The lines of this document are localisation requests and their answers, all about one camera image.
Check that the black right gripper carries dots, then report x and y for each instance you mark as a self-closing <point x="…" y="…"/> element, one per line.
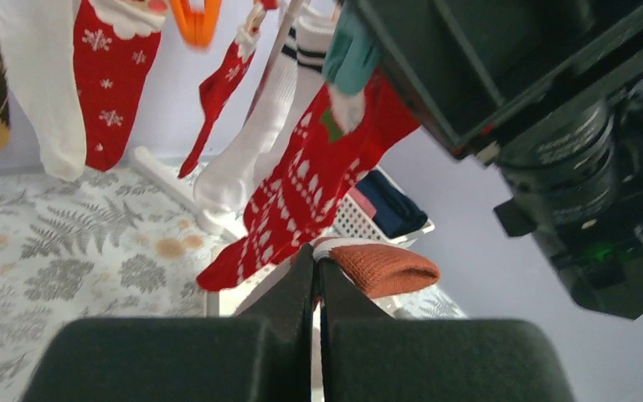
<point x="481" y="73"/>

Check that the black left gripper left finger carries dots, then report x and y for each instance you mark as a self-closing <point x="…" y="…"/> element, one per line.
<point x="263" y="354"/>

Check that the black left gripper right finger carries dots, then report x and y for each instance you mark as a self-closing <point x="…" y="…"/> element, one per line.
<point x="368" y="355"/>

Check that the brown striped sock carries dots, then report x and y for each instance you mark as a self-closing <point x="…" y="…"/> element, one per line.
<point x="378" y="269"/>

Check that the teal clothes clip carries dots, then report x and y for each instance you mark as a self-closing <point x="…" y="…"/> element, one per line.
<point x="353" y="54"/>

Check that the red dotted sock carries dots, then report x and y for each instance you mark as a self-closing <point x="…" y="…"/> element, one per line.
<point x="377" y="139"/>

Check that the orange clothes clip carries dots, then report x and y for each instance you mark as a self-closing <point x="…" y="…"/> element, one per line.
<point x="197" y="27"/>

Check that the white sock with black stripes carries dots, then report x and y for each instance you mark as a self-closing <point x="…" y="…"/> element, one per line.
<point x="226" y="184"/>

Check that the dark navy folded cloth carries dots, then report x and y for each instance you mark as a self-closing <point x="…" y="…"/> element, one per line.
<point x="397" y="214"/>

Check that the white basket with dark clothes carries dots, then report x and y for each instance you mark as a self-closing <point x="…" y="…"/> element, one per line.
<point x="351" y="221"/>

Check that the pink folded cloth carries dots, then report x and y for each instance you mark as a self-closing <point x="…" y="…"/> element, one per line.
<point x="362" y="202"/>

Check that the floral patterned table mat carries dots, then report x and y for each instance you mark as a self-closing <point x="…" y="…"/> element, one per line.
<point x="107" y="244"/>

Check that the red white hanging sock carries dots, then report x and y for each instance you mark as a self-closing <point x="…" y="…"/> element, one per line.
<point x="115" y="44"/>

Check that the silver drying rack frame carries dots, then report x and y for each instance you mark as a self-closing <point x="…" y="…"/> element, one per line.
<point x="226" y="226"/>

